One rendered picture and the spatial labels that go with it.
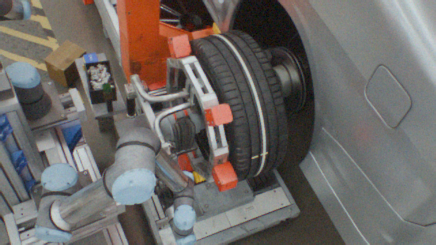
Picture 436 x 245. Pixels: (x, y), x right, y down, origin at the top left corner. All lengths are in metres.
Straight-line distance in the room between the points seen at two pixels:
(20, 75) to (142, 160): 0.80
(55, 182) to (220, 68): 0.72
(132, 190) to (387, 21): 0.87
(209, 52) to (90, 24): 1.91
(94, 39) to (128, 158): 2.27
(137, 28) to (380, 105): 1.19
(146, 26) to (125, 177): 1.08
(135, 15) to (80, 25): 1.50
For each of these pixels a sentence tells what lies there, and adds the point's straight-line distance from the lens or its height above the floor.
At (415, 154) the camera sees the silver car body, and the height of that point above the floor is 1.42.
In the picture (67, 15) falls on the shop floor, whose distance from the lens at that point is 3.73.
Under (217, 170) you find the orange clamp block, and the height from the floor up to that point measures 0.88.
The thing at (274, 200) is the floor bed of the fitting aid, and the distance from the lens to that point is 2.77.
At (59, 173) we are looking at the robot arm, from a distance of 1.70.
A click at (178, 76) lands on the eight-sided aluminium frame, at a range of 2.16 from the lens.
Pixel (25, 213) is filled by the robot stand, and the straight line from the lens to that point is 1.97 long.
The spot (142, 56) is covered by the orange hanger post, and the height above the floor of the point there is 0.76.
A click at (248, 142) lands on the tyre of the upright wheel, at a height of 1.02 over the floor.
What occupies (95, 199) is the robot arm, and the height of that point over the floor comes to 1.21.
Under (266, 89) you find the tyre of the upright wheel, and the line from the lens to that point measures 1.80.
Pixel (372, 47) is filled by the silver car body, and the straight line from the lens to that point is 1.49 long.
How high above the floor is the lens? 2.52
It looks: 55 degrees down
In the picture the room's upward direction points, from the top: 11 degrees clockwise
